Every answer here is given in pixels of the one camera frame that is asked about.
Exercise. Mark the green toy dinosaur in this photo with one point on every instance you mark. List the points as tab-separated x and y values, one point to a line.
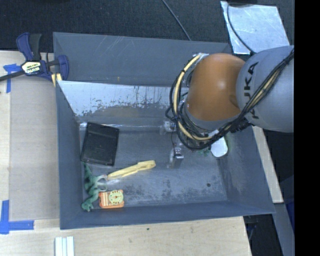
91	186

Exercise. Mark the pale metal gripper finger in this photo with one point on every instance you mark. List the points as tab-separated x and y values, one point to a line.
178	157
169	126

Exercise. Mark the grey metal bin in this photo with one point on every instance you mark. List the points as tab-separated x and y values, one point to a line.
160	185

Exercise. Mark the black flat case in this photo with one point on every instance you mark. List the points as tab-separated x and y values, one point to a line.
100	144

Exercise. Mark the yellow plastic tongs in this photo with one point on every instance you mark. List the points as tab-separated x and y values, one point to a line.
132	169

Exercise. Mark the orange toy clock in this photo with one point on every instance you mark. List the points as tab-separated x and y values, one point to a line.
112	199

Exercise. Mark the black cylinder on white bracket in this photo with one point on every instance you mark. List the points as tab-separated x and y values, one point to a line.
219	148

